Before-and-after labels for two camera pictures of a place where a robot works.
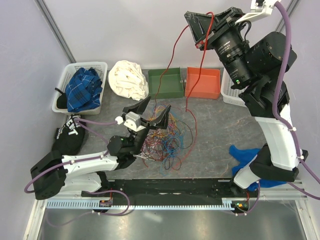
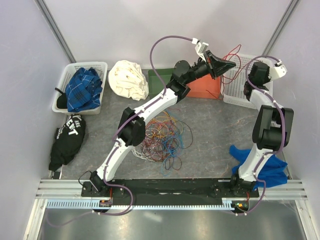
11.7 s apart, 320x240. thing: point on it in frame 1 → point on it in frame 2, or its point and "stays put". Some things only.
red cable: x=193 y=85 → x=223 y=81
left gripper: x=158 y=122 → x=217 y=66
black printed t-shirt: x=69 y=138 stays put
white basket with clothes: x=81 y=91 stays put
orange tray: x=208 y=86 stays put
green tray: x=170 y=85 stays put
